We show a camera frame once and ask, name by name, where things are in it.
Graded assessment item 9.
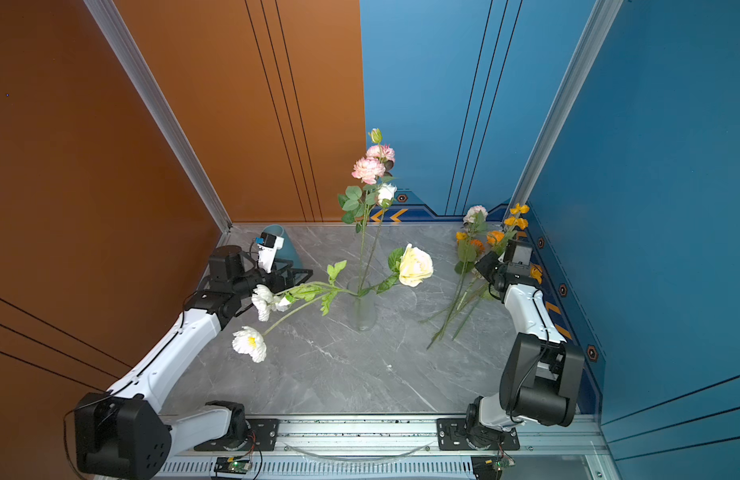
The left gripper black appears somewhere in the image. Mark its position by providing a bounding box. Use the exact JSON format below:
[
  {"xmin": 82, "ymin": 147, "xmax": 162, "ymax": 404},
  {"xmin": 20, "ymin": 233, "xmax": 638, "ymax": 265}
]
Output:
[{"xmin": 232, "ymin": 258, "xmax": 312, "ymax": 303}]

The yellow cosmos flower stem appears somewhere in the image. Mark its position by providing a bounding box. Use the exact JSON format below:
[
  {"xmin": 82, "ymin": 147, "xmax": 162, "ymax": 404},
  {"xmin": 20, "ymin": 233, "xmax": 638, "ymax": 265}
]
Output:
[{"xmin": 487, "ymin": 203, "xmax": 543, "ymax": 284}]

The white poppy fuzzy green stem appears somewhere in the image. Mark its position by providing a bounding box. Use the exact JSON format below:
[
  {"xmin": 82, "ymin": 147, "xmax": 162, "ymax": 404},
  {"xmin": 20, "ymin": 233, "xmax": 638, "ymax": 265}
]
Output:
[{"xmin": 232, "ymin": 260, "xmax": 354, "ymax": 363}]

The pink rose spray with leaves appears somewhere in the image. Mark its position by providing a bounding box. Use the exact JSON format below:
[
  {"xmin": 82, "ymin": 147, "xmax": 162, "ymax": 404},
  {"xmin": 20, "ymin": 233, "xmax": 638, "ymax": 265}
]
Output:
[{"xmin": 339, "ymin": 128, "xmax": 396, "ymax": 293}]

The pink peony flower stem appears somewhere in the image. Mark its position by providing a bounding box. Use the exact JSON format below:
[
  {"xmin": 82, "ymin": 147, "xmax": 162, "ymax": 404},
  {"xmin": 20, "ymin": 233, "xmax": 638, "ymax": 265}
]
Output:
[{"xmin": 429, "ymin": 205, "xmax": 488, "ymax": 347}]

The single white rose stem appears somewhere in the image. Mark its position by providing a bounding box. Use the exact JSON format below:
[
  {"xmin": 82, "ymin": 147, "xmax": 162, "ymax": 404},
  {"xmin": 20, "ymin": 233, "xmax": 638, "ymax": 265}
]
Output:
[{"xmin": 354, "ymin": 183, "xmax": 397, "ymax": 293}]

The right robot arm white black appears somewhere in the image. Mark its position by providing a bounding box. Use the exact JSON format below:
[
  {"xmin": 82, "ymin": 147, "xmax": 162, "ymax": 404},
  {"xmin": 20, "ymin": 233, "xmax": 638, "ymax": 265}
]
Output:
[{"xmin": 465, "ymin": 240, "xmax": 585, "ymax": 450}]

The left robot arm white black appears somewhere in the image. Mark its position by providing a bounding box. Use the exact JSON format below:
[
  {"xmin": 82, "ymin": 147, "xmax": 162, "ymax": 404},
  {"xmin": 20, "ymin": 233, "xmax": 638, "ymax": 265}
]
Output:
[{"xmin": 63, "ymin": 245, "xmax": 313, "ymax": 479}]

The teal ceramic vase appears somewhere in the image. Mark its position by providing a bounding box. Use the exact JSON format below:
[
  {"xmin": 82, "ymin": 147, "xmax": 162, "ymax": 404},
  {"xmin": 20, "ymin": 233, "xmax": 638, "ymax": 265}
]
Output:
[{"xmin": 264, "ymin": 224, "xmax": 303, "ymax": 268}]

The clear glass vase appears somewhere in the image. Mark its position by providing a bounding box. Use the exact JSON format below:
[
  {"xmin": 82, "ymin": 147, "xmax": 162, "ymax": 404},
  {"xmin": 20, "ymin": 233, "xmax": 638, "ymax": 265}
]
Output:
[{"xmin": 350, "ymin": 286, "xmax": 378, "ymax": 332}]

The orange flower stem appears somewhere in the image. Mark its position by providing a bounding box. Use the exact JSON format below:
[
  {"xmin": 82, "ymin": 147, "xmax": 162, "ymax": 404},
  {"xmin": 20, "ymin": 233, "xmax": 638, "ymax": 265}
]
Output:
[{"xmin": 427, "ymin": 223, "xmax": 517, "ymax": 348}]

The green circuit board left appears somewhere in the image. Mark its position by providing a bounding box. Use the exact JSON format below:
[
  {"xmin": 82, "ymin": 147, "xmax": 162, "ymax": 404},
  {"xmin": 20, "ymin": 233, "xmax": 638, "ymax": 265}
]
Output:
[{"xmin": 213, "ymin": 456, "xmax": 254, "ymax": 476}]

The green circuit board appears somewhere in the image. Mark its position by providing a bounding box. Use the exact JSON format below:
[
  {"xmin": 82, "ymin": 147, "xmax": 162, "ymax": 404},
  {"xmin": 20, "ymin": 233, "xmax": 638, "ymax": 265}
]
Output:
[
  {"xmin": 213, "ymin": 456, "xmax": 254, "ymax": 476},
  {"xmin": 471, "ymin": 456, "xmax": 516, "ymax": 480}
]

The green circuit board right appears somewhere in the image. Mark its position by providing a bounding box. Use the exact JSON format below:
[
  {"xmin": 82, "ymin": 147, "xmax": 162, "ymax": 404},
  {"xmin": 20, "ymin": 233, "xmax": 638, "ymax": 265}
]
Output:
[{"xmin": 471, "ymin": 456, "xmax": 516, "ymax": 480}]

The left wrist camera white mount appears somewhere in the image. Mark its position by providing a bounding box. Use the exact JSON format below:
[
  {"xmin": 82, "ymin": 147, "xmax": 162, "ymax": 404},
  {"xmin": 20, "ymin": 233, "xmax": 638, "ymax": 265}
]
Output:
[{"xmin": 256, "ymin": 232, "xmax": 284, "ymax": 273}]

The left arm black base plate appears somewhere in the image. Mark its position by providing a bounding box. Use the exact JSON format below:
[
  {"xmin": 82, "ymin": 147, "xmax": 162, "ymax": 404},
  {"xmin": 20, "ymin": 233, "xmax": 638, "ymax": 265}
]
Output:
[{"xmin": 193, "ymin": 418, "xmax": 280, "ymax": 454}]

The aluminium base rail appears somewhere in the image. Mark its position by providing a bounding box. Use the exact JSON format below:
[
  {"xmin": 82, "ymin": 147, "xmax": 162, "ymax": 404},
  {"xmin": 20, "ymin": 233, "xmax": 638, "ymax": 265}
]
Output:
[{"xmin": 157, "ymin": 414, "xmax": 620, "ymax": 479}]

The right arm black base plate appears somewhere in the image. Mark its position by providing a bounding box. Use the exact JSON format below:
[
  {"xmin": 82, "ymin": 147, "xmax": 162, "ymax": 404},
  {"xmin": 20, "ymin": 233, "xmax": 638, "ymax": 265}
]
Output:
[{"xmin": 436, "ymin": 418, "xmax": 521, "ymax": 451}]

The aluminium corner post right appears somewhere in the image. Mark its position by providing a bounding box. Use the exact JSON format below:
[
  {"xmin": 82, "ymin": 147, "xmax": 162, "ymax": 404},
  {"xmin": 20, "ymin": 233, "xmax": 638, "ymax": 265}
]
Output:
[{"xmin": 505, "ymin": 0, "xmax": 624, "ymax": 218}]

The aluminium corner post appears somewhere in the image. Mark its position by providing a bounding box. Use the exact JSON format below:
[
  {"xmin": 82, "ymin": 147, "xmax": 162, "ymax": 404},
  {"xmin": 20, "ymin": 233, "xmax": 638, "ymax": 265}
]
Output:
[
  {"xmin": 84, "ymin": 0, "xmax": 233, "ymax": 233},
  {"xmin": 505, "ymin": 0, "xmax": 624, "ymax": 218}
]

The aluminium corner post left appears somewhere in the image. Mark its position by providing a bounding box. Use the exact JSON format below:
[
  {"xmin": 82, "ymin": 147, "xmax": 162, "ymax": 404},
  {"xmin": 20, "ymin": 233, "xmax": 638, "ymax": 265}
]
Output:
[{"xmin": 84, "ymin": 0, "xmax": 233, "ymax": 233}]

